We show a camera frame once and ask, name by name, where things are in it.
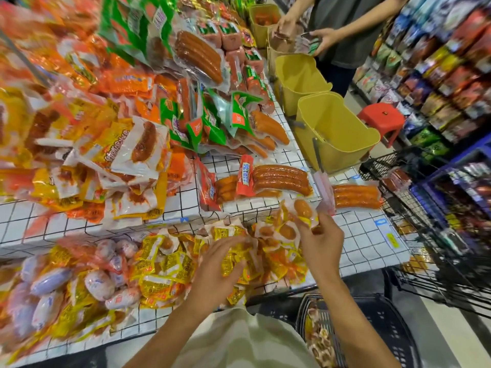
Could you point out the person's left hand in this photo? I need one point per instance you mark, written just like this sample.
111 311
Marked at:
215 276

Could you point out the person's right hand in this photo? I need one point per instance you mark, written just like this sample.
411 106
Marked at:
324 249

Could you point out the tiled white display table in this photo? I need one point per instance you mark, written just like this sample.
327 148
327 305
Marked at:
360 241

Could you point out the pile of small snack packets tier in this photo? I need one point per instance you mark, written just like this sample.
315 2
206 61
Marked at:
165 264

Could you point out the long orange sausage pack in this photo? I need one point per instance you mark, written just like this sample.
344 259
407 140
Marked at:
357 197

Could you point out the red label brown sausage pack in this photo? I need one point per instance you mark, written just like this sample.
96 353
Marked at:
280 178

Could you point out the black shopping basket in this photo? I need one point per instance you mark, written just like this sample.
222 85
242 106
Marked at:
391 333

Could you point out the pink sausages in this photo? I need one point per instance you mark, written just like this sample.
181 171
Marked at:
54 283

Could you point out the large pile of sausage packets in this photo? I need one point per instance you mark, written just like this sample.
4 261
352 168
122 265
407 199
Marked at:
84 126

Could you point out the pile of sausage packets tier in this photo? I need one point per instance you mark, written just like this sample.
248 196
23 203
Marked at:
184 49

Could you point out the person's right forearm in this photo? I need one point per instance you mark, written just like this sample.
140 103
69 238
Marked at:
357 325

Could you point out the person's left forearm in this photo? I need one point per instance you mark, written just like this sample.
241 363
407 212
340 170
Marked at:
165 345

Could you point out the blue yellow price label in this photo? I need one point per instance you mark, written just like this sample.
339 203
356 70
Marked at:
390 235

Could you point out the yellow bin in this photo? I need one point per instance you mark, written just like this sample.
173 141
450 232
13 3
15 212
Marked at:
280 46
265 23
337 138
303 80

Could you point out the red stool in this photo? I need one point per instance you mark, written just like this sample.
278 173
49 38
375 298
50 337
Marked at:
381 118

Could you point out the blue goods rack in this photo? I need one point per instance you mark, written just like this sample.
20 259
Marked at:
460 187

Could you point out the store shelving with packaged goods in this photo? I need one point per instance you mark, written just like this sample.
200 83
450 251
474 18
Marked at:
452 65

